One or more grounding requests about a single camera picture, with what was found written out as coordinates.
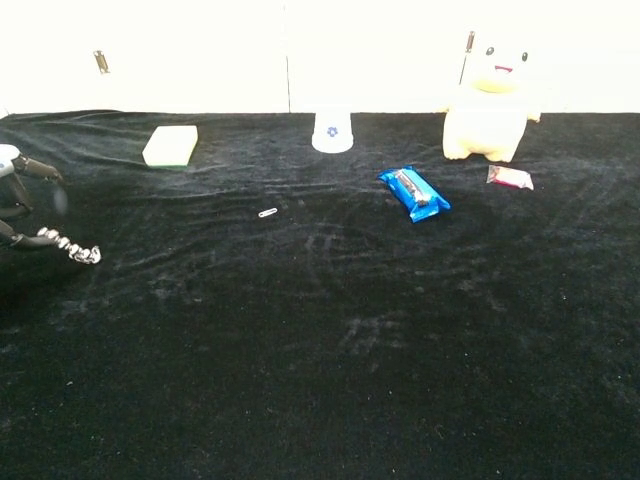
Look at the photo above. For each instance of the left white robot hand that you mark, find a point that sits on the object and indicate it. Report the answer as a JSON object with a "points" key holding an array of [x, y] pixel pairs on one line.
{"points": [[22, 167]]}

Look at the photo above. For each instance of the small silver metal part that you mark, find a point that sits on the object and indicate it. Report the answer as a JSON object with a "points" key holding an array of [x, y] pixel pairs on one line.
{"points": [[62, 242]]}

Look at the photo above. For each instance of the metal screen hinge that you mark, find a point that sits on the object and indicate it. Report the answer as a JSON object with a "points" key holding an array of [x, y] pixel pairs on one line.
{"points": [[470, 42], [101, 61]]}

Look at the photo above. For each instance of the yellow sponge block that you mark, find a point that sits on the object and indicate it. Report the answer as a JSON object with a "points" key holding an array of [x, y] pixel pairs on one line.
{"points": [[170, 145]]}

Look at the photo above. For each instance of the woven folding screen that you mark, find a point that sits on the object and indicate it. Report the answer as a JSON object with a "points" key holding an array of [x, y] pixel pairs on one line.
{"points": [[200, 75]]}

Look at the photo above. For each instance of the white paper cup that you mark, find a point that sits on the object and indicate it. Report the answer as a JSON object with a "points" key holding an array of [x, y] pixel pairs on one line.
{"points": [[332, 137]]}

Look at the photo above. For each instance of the black velvet tablecloth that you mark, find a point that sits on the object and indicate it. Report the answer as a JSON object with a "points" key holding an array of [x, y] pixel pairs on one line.
{"points": [[320, 350]]}

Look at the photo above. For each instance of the blue snack bar wrapper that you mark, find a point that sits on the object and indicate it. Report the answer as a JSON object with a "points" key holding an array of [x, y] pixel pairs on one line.
{"points": [[412, 195]]}

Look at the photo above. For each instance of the yellow duck plush toy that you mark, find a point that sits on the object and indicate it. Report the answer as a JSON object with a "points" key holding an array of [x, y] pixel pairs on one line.
{"points": [[485, 125]]}

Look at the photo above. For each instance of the small red candy packet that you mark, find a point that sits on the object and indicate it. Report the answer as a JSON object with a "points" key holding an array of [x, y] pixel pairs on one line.
{"points": [[512, 177]]}

